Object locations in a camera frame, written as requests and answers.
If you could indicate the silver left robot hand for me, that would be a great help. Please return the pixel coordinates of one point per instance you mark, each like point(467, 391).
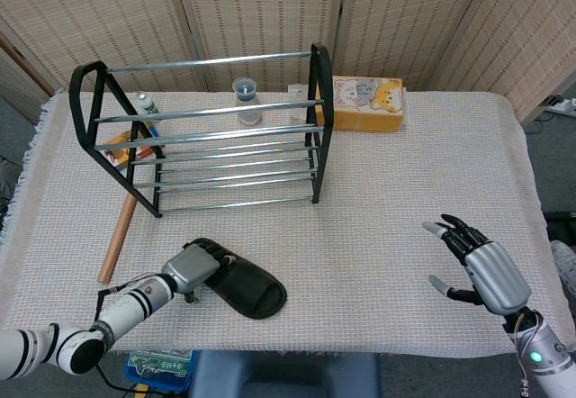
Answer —
point(191, 267)

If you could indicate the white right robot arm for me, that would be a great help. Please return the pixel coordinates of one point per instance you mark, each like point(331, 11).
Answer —
point(546, 362)

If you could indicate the woven folding screen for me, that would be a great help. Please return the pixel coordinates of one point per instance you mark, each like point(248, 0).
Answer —
point(270, 11)

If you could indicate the clear bottle with blue cap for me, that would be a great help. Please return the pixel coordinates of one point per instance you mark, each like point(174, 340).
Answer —
point(247, 116)

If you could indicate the yellow cat tissue box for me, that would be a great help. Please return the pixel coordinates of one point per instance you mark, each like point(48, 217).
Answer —
point(364, 116)

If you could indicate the wooden rolling pin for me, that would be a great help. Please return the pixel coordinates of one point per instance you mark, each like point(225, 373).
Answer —
point(117, 240)

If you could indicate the blue crate with circuit board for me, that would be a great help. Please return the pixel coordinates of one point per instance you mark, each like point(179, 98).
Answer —
point(155, 364)

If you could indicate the blue padded seat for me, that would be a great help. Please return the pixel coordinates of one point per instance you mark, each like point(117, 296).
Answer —
point(283, 375)

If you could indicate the white power strip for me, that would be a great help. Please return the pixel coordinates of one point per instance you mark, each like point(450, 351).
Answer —
point(562, 105)

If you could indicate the black metal shoe rack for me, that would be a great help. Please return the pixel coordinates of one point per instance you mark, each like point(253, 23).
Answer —
point(321, 101)

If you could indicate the small white paper card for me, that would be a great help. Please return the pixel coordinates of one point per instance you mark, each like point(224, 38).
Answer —
point(297, 94)

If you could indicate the black rubber slipper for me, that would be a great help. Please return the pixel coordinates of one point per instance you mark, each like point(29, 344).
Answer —
point(252, 290)

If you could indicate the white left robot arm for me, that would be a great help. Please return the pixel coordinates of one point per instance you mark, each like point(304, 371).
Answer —
point(130, 305)

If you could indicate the white bottle with green label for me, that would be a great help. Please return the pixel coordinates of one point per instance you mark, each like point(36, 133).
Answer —
point(148, 105)

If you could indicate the pale waffle-weave tablecloth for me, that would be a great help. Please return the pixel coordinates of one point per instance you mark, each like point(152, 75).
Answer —
point(369, 218)

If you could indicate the orange printed carton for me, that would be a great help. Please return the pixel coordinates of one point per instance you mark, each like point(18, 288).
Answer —
point(120, 140)

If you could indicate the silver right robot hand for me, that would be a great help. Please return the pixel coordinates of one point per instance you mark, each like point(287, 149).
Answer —
point(497, 278)

